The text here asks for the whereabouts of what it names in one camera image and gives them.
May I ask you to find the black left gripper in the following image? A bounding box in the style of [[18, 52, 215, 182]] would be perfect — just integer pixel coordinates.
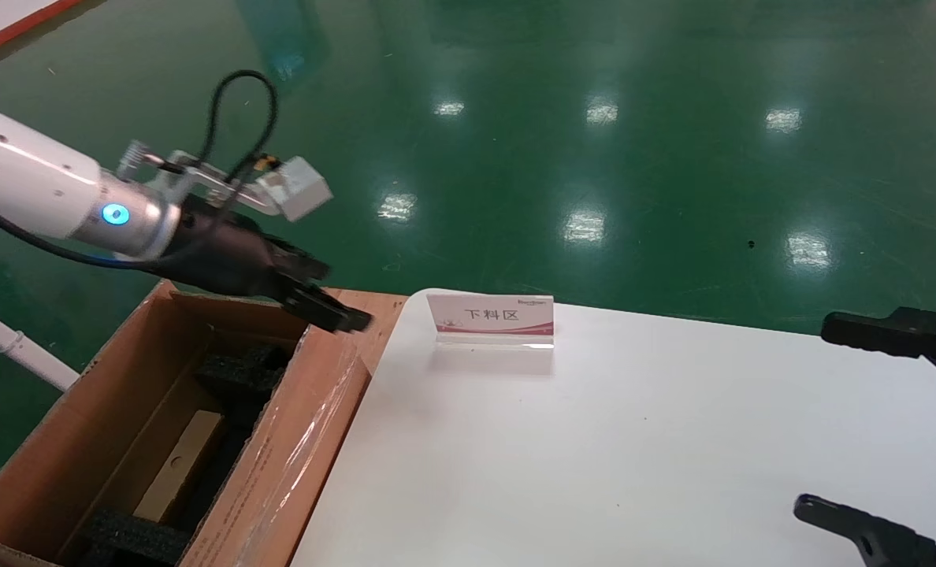
[[157, 195, 373, 334]]

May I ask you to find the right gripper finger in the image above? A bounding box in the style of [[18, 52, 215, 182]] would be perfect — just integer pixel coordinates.
[[820, 307, 936, 392], [793, 495, 936, 567]]

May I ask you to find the small cardboard box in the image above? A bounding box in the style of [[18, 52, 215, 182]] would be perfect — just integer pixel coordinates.
[[132, 409, 226, 524]]

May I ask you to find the large cardboard box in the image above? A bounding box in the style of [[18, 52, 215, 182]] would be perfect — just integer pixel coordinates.
[[0, 280, 410, 567]]

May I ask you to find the white pink acrylic sign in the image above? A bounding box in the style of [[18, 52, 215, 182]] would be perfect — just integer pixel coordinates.
[[426, 293, 555, 351]]

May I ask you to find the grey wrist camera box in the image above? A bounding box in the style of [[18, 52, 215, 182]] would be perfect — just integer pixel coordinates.
[[165, 150, 333, 223]]

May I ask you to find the black looped cable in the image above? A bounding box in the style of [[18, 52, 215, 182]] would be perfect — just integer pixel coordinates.
[[200, 69, 280, 209]]

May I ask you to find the white pipe frame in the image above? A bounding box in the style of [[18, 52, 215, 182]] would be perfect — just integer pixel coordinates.
[[0, 298, 81, 392]]

